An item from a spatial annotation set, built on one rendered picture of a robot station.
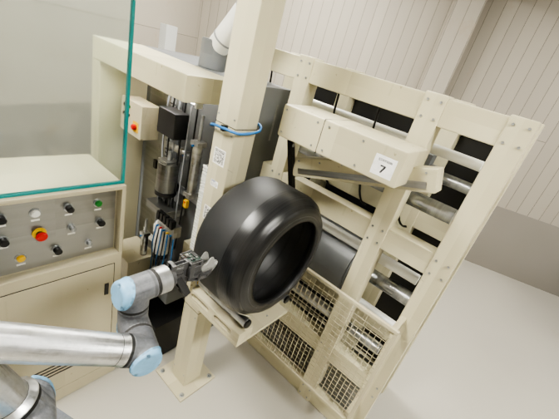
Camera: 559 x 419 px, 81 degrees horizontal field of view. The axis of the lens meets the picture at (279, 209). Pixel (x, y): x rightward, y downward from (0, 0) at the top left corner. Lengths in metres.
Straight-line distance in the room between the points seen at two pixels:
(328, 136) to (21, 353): 1.19
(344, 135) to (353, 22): 3.78
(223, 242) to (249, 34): 0.78
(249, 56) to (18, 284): 1.31
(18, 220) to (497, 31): 4.89
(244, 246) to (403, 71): 4.09
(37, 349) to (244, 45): 1.14
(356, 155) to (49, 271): 1.40
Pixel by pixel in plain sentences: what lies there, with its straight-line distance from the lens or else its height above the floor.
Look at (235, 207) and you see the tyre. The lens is 1.29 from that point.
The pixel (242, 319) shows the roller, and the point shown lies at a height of 0.92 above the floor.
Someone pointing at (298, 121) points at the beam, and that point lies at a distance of 1.52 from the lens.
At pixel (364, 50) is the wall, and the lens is 5.03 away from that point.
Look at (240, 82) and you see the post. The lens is 1.40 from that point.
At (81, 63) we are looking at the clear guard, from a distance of 1.47.
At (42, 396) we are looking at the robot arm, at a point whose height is 0.90.
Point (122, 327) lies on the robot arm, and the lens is 1.15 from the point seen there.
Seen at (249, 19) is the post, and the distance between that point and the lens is 1.41.
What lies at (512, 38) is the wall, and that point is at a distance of 5.10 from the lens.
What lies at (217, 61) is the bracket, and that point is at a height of 1.85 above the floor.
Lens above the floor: 1.99
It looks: 25 degrees down
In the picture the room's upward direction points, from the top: 16 degrees clockwise
